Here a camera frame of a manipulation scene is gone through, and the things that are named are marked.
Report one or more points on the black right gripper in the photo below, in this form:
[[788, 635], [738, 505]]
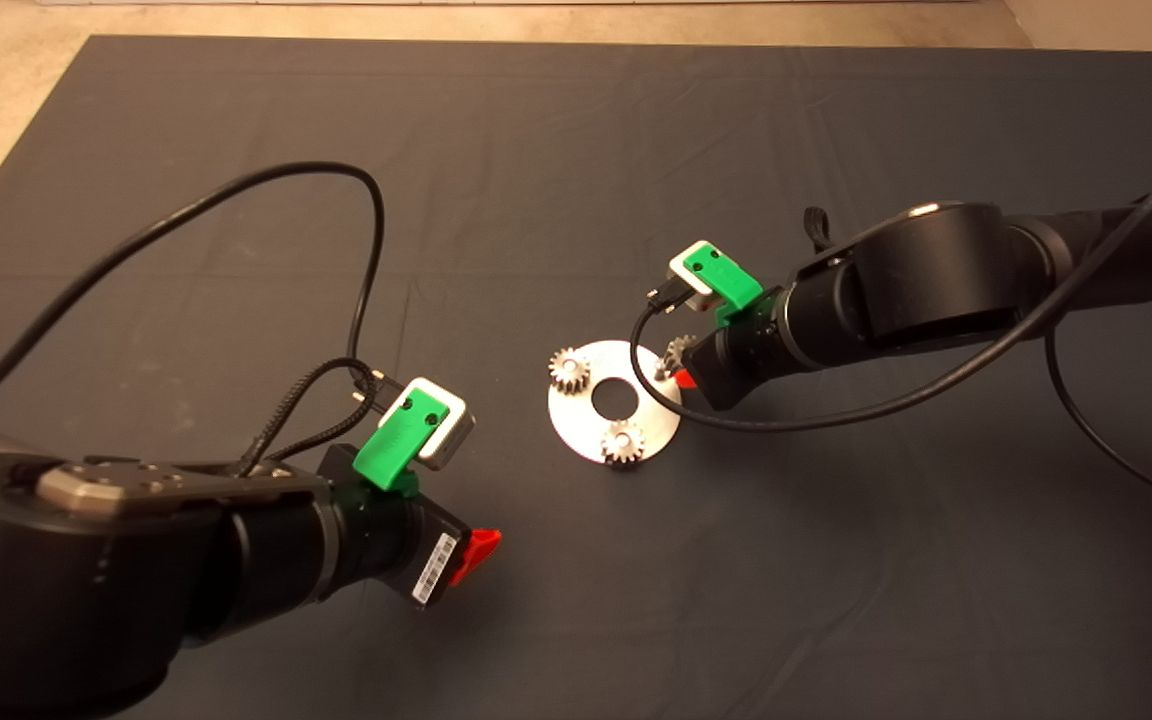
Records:
[[741, 355]]

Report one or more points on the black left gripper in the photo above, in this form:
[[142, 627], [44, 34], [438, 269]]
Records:
[[386, 540]]

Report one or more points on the steel planetary gear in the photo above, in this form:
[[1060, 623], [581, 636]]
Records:
[[623, 443], [677, 350], [568, 371]]

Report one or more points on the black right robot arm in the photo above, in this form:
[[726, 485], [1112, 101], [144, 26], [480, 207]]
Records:
[[936, 280]]

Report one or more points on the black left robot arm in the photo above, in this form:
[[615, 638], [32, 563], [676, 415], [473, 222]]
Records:
[[86, 590]]

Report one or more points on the round metal carrier plate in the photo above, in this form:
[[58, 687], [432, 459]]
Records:
[[576, 420]]

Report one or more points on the dark grey table cloth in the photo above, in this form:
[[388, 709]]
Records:
[[736, 150]]

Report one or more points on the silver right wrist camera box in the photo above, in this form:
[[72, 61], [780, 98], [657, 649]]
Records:
[[688, 275]]

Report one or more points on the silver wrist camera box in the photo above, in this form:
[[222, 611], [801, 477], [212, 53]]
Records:
[[688, 275], [454, 435]]

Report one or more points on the green right camera mount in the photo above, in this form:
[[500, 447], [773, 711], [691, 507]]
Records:
[[726, 280]]

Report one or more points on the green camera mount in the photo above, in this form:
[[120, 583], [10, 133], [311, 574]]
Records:
[[726, 280], [396, 440]]

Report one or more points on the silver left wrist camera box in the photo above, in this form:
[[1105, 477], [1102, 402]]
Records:
[[454, 435]]

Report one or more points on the green left camera mount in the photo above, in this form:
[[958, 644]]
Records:
[[396, 440]]

